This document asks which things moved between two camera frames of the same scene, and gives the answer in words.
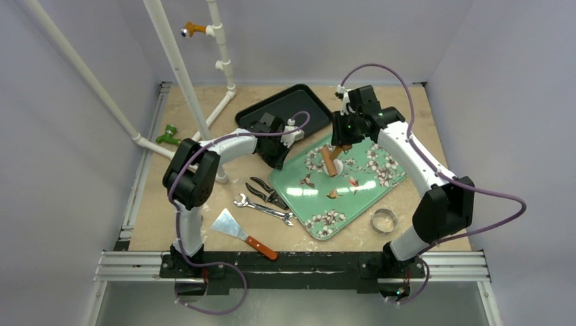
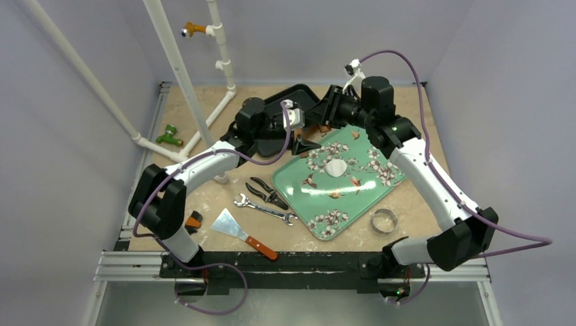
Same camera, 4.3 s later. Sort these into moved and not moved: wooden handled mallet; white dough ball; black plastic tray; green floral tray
Moved: wooden handled mallet
Not moved: black plastic tray; white dough ball; green floral tray
